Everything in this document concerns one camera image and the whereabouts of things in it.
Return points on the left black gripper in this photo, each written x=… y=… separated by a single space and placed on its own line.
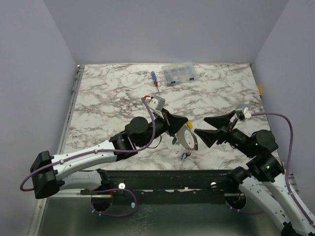
x=172 y=123

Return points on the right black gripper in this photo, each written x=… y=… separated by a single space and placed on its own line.
x=225 y=132

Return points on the grey large key ring holder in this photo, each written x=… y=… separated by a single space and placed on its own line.
x=186 y=139

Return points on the yellow key tag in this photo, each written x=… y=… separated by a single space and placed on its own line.
x=189 y=125

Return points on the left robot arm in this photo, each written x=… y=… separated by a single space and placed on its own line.
x=53 y=173

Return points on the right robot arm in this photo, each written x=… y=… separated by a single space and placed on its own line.
x=264 y=181

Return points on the clear plastic organizer box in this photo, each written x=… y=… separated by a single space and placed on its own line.
x=178 y=73

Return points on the blue red screwdriver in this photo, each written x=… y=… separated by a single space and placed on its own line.
x=154 y=78

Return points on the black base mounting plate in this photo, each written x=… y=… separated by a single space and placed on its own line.
x=155 y=187

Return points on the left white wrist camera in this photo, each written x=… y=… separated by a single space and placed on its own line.
x=156 y=102

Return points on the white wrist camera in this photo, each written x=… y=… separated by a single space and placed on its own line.
x=242 y=112
x=156 y=102

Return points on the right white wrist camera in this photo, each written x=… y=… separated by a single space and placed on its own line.
x=242 y=112

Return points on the aluminium frame rail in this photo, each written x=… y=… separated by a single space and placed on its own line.
x=67 y=194

